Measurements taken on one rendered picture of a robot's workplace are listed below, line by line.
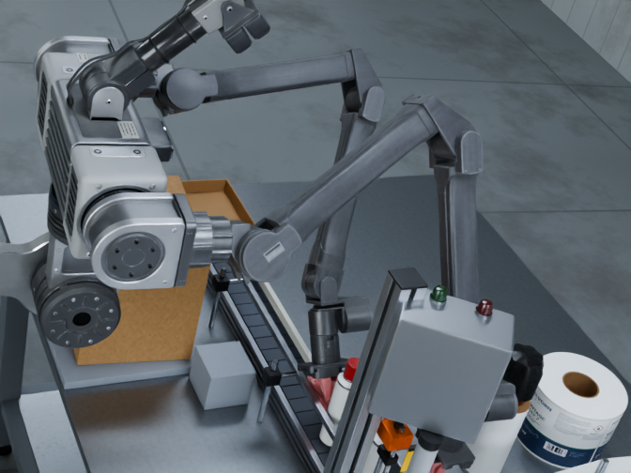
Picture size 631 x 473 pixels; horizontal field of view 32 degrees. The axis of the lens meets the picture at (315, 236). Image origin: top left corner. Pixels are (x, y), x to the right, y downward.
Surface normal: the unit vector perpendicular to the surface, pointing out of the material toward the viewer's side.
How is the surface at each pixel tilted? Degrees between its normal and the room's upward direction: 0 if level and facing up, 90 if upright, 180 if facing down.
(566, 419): 90
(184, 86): 55
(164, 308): 90
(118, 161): 0
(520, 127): 0
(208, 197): 0
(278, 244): 62
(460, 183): 72
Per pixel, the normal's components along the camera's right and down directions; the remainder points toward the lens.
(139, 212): 0.22, -0.80
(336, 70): 0.24, 0.10
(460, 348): -0.18, 0.52
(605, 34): -0.92, 0.02
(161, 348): 0.31, 0.59
